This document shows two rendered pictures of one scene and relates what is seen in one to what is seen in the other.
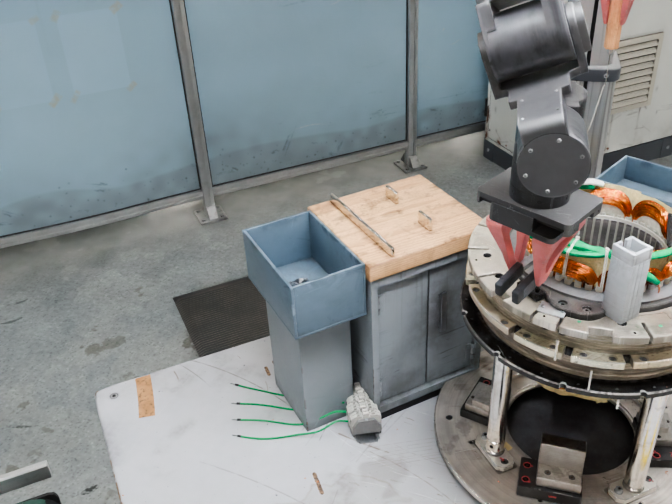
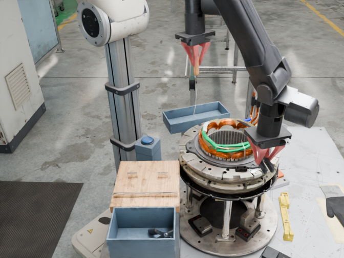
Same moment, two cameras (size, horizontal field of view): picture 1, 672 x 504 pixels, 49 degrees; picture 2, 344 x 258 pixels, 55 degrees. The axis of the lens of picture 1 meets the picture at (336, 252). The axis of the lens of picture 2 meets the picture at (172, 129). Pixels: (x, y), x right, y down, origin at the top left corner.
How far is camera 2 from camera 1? 74 cm
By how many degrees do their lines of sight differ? 51
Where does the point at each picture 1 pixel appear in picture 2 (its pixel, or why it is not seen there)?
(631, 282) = not seen: hidden behind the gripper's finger
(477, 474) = (232, 248)
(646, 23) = (15, 61)
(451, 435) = (209, 245)
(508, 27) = (279, 78)
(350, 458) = not seen: outside the picture
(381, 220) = (146, 187)
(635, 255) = not seen: hidden behind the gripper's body
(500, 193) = (262, 138)
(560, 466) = (249, 221)
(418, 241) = (172, 184)
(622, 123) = (26, 106)
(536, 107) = (303, 101)
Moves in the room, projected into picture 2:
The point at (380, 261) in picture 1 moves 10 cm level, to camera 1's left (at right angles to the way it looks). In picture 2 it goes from (177, 200) to (159, 227)
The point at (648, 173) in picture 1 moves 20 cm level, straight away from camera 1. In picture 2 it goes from (172, 113) to (145, 97)
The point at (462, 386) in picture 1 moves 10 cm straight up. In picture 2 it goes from (186, 228) to (185, 208)
